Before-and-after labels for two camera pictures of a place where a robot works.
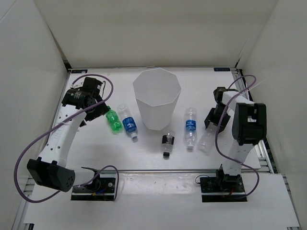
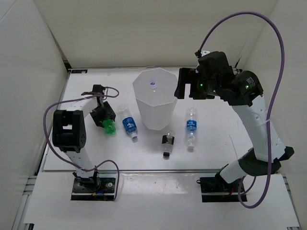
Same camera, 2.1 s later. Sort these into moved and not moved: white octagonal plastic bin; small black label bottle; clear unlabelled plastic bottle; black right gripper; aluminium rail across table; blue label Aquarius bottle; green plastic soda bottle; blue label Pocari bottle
Moved: clear unlabelled plastic bottle; green plastic soda bottle; black right gripper
Not moved: aluminium rail across table; white octagonal plastic bin; small black label bottle; blue label Aquarius bottle; blue label Pocari bottle
